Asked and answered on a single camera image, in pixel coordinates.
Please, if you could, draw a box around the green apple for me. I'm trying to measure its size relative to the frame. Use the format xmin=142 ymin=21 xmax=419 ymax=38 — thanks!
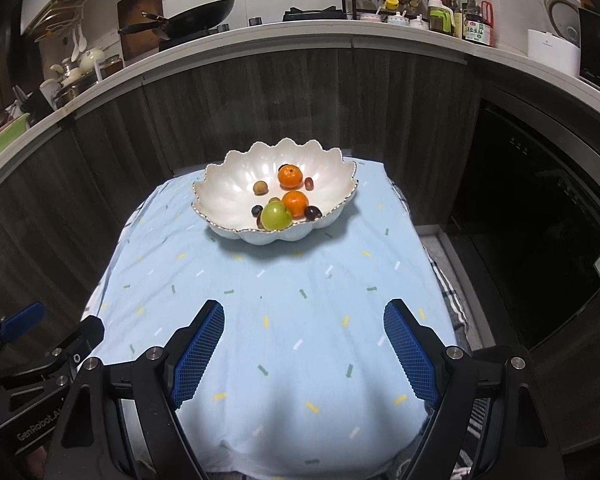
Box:
xmin=260 ymin=200 xmax=294 ymax=231

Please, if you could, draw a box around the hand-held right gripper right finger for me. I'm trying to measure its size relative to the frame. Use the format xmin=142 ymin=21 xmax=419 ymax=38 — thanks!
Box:
xmin=383 ymin=298 xmax=566 ymax=480

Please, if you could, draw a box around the large soy sauce bottle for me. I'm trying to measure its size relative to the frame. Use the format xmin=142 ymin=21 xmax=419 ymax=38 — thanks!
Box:
xmin=462 ymin=0 xmax=496 ymax=48

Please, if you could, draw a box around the white rice cooker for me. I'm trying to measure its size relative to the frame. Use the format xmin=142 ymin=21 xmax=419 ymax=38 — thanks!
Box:
xmin=540 ymin=0 xmax=583 ymax=43

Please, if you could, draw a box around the black gas stove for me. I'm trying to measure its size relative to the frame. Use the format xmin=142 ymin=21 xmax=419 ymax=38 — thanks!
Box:
xmin=170 ymin=6 xmax=345 ymax=41

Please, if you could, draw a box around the steel cooking pot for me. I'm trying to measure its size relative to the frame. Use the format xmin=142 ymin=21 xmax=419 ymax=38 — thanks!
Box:
xmin=55 ymin=72 xmax=99 ymax=107

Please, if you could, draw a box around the white teapot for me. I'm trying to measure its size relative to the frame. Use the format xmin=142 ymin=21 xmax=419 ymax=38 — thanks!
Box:
xmin=80 ymin=48 xmax=106 ymax=73

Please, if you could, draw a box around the light blue printed cloth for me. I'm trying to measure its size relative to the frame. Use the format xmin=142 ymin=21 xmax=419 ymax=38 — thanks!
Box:
xmin=82 ymin=157 xmax=457 ymax=476

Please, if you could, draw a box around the wooden cutting board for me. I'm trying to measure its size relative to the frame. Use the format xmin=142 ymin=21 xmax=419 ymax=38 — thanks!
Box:
xmin=117 ymin=0 xmax=163 ymax=61

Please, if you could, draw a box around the green basin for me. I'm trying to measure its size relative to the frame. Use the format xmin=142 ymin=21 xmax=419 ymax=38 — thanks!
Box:
xmin=0 ymin=112 xmax=33 ymax=158

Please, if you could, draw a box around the black wok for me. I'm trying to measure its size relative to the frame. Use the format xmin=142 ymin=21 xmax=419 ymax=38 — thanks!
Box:
xmin=117 ymin=0 xmax=236 ymax=41

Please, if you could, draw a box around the black built-in dishwasher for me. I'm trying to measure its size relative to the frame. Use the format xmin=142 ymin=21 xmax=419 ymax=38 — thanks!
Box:
xmin=447 ymin=100 xmax=600 ymax=351

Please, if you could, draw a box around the green oil dispenser bottle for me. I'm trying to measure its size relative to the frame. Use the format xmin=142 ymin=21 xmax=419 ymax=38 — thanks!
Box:
xmin=428 ymin=0 xmax=456 ymax=36

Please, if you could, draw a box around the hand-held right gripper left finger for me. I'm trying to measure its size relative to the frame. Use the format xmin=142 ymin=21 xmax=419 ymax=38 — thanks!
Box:
xmin=45 ymin=299 xmax=227 ymax=480

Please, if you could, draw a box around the brown glass jar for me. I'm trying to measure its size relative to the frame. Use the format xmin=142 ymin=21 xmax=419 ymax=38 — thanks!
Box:
xmin=102 ymin=55 xmax=126 ymax=79

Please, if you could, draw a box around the white scalloped ceramic bowl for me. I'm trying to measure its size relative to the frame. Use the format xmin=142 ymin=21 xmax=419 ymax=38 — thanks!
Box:
xmin=192 ymin=137 xmax=359 ymax=247

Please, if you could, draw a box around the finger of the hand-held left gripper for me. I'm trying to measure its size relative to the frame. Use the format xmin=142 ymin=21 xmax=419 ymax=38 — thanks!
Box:
xmin=0 ymin=301 xmax=46 ymax=361
xmin=0 ymin=315 xmax=106 ymax=397

